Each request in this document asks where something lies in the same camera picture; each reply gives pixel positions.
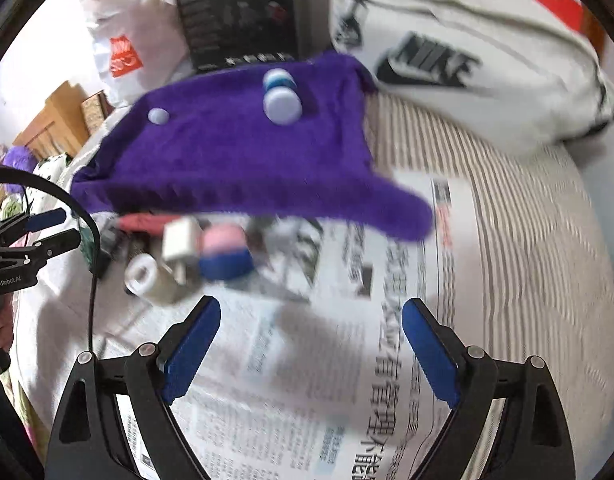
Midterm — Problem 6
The purple plush item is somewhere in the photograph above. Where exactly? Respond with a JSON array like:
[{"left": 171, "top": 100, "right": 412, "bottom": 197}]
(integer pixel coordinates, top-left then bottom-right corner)
[{"left": 2, "top": 145, "right": 35, "bottom": 168}]

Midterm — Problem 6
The newspaper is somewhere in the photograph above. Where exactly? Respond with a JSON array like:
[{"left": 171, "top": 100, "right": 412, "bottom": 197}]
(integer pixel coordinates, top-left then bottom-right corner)
[{"left": 17, "top": 175, "right": 482, "bottom": 480}]

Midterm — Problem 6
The person's left forearm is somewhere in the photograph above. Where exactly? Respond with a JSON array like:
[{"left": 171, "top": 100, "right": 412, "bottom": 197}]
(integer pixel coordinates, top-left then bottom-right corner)
[{"left": 0, "top": 360, "right": 44, "bottom": 480}]

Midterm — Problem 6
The white logo bag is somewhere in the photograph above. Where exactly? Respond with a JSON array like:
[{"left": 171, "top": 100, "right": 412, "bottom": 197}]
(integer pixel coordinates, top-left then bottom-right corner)
[{"left": 329, "top": 0, "right": 614, "bottom": 156}]

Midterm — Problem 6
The white floral fabric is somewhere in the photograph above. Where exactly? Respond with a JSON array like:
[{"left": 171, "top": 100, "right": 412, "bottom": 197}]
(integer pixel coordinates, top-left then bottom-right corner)
[{"left": 0, "top": 155, "right": 72, "bottom": 221}]

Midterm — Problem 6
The white round jar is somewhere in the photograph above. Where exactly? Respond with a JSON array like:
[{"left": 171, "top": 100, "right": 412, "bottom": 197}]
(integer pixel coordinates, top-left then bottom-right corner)
[{"left": 263, "top": 89, "right": 304, "bottom": 125}]

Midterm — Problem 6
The red pen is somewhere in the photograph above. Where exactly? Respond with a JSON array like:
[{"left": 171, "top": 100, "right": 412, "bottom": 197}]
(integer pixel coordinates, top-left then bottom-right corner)
[{"left": 118, "top": 212, "right": 170, "bottom": 235}]

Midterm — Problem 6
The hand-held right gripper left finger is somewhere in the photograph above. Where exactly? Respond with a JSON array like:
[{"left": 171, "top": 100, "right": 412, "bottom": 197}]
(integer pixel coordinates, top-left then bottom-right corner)
[{"left": 44, "top": 295, "right": 222, "bottom": 480}]

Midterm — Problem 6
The purple fuzzy cloth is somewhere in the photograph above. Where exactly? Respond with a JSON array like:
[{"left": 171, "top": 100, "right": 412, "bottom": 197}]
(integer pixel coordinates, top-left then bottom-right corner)
[{"left": 69, "top": 52, "right": 435, "bottom": 241}]

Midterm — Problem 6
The white charger plug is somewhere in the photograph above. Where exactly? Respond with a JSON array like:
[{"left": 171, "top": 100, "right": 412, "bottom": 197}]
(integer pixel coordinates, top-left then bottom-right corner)
[{"left": 161, "top": 217, "right": 204, "bottom": 286}]

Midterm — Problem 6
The white tape roll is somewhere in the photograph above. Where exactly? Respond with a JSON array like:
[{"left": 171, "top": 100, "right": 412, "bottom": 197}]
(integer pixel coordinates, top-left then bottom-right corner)
[{"left": 124, "top": 254, "right": 180, "bottom": 305}]

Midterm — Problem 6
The black product box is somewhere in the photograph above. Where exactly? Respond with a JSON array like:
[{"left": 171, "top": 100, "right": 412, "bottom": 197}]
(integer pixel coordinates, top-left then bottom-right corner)
[{"left": 172, "top": 0, "right": 300, "bottom": 72}]

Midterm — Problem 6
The black cable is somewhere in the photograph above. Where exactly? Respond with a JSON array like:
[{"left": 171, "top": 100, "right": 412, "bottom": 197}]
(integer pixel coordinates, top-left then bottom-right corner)
[{"left": 0, "top": 167, "right": 100, "bottom": 358}]

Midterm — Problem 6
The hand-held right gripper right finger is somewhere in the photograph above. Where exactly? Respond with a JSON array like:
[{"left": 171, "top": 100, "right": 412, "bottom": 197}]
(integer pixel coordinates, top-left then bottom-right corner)
[{"left": 402, "top": 297, "right": 578, "bottom": 480}]

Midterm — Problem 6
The blue and white jar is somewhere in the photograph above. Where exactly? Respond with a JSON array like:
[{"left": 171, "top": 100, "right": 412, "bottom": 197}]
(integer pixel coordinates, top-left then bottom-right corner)
[{"left": 263, "top": 67, "right": 298, "bottom": 93}]

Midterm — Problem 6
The striped bedsheet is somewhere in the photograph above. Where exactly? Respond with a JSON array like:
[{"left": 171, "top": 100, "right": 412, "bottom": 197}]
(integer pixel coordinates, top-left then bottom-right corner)
[{"left": 362, "top": 95, "right": 614, "bottom": 461}]

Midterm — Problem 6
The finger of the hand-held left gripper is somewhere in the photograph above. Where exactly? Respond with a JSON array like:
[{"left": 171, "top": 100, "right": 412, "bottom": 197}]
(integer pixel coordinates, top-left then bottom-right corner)
[
  {"left": 0, "top": 230, "right": 82, "bottom": 263},
  {"left": 0, "top": 207, "right": 68, "bottom": 236}
]

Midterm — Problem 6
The small brown patterned box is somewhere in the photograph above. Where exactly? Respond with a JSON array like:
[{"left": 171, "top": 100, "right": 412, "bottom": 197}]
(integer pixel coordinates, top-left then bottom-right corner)
[{"left": 81, "top": 91, "right": 110, "bottom": 136}]

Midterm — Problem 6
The white plastic bag orange label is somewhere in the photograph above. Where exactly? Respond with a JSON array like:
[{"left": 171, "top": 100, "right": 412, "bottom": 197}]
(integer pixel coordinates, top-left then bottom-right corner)
[{"left": 83, "top": 0, "right": 195, "bottom": 108}]

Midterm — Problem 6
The person's left hand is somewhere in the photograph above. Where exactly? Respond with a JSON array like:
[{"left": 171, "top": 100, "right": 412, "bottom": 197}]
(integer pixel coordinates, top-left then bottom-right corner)
[{"left": 0, "top": 304, "right": 14, "bottom": 352}]

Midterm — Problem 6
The pink and blue jar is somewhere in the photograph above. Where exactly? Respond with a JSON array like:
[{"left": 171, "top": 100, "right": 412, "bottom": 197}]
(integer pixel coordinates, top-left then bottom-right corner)
[{"left": 197, "top": 225, "right": 255, "bottom": 282}]

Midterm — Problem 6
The brown cardboard box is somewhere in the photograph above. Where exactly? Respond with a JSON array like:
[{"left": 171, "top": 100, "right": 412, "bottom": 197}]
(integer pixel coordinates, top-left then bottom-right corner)
[{"left": 14, "top": 81, "right": 90, "bottom": 161}]

